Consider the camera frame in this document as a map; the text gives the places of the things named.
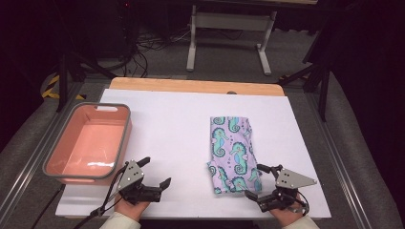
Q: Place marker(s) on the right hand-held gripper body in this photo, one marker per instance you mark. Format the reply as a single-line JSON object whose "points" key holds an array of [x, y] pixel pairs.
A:
{"points": [[291, 180]]}

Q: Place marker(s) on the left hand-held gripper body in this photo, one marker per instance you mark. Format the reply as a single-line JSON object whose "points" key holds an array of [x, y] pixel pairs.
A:
{"points": [[130, 176]]}

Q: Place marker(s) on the purple seahorse print cloth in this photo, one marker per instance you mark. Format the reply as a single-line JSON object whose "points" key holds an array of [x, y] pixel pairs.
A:
{"points": [[234, 152]]}

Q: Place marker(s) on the pink basin with grey rim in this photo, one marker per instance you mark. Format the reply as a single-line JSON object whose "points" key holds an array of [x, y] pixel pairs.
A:
{"points": [[92, 146]]}

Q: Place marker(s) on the person's left hand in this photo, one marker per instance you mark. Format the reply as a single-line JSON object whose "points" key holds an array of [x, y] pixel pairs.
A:
{"points": [[130, 208]]}

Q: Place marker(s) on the person's right hand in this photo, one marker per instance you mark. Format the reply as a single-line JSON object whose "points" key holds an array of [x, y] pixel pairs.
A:
{"points": [[286, 214]]}

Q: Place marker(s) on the white table mat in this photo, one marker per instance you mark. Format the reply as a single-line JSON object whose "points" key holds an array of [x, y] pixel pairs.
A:
{"points": [[178, 133]]}

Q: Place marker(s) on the yellow black hazard tape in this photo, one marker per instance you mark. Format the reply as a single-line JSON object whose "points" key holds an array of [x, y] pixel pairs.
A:
{"points": [[51, 89]]}

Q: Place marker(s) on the aluminium rail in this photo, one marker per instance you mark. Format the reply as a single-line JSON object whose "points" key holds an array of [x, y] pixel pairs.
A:
{"points": [[340, 159], [35, 152]]}

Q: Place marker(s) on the white metal table frame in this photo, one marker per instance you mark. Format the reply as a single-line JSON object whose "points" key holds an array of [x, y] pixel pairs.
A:
{"points": [[232, 22]]}

